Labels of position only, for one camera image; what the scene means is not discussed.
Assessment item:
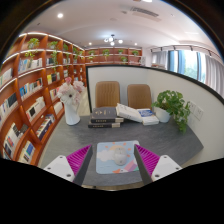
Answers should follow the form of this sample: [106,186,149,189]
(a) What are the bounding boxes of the white ceramic jug vase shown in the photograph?
[63,101,82,126]

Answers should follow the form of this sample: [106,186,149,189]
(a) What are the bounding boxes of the ceiling lamp cluster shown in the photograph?
[103,33,124,47]

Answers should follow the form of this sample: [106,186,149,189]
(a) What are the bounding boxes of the green plant in white pot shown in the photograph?
[151,89,192,133]

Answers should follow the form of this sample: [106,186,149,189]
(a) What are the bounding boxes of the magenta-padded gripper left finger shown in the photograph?
[43,144,96,187]

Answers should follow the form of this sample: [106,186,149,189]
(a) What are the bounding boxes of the window with curtains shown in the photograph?
[149,44,224,98]

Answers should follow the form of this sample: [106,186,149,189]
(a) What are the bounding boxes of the pink and white flower bouquet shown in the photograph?
[56,76,86,108]

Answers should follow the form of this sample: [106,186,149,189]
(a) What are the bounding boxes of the orange wooden bookshelf unit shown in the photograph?
[0,31,88,167]

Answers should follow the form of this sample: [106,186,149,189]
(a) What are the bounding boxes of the tan upholstered chair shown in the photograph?
[126,83,153,110]
[95,80,121,109]

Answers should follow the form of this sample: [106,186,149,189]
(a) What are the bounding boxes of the white and blue book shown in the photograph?
[137,108,160,127]

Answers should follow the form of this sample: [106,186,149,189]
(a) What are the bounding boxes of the ceiling air vent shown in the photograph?
[129,5,160,18]

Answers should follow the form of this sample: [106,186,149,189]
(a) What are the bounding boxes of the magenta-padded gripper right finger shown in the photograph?
[133,144,183,186]

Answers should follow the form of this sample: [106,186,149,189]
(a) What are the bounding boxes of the orange shelf unit with plants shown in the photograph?
[84,47,144,66]

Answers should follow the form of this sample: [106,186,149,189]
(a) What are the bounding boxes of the white wall outlet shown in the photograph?
[194,105,205,122]
[188,101,197,114]

